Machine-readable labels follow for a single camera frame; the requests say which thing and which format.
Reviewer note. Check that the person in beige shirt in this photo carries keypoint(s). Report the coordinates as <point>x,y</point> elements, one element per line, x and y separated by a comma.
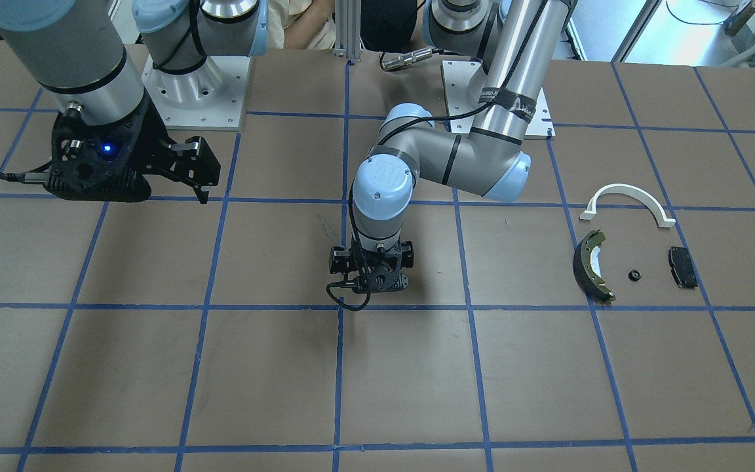
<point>385,26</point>

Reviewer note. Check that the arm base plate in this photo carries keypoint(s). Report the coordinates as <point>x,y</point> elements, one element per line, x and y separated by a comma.
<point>460,80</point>
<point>211,98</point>

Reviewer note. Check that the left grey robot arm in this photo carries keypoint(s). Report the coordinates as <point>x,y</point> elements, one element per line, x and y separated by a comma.
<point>476,148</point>

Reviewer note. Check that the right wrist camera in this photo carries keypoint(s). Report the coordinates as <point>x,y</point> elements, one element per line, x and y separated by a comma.
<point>91,162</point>

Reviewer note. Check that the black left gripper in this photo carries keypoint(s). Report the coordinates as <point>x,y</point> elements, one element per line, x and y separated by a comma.
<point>338,259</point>

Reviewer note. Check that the olive green brake shoe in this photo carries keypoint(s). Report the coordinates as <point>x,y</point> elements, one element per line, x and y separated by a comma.
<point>586,267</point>

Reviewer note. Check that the aluminium frame post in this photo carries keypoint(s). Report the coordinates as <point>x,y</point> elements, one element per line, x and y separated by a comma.
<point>347,23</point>

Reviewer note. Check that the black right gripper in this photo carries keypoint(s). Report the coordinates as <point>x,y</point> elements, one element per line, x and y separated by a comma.
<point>152,143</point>

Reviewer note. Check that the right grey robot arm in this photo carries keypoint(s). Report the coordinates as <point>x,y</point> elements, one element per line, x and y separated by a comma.
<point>75,53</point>

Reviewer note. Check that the black brake pad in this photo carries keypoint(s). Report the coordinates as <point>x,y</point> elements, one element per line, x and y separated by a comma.
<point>682,267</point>

